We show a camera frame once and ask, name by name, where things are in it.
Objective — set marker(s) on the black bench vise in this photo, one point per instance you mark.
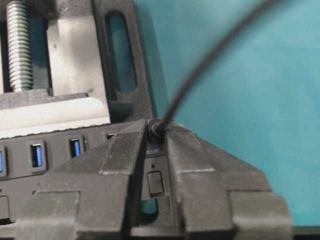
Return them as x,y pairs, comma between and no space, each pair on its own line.
58,71

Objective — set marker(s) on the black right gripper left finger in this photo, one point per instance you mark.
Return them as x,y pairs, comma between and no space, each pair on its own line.
95,196

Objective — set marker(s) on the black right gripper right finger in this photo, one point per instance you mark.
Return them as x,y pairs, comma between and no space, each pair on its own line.
218,196

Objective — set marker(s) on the black USB hub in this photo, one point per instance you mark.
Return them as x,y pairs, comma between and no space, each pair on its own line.
24,161

